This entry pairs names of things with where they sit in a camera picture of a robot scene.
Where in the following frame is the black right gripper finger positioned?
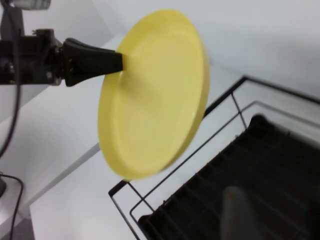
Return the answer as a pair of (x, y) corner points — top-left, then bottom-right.
(221, 186), (254, 240)

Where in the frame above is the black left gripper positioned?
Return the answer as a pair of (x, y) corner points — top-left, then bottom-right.
(0, 28), (125, 88)

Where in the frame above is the yellow round plate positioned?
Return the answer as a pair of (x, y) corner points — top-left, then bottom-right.
(97, 9), (210, 182)

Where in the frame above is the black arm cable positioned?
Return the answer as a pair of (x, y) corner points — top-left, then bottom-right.
(0, 0), (23, 157)

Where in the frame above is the black wire dish rack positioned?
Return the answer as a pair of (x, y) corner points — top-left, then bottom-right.
(107, 76), (320, 240)

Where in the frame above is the thin black cable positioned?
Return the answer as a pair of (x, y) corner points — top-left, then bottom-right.
(0, 174), (25, 240)

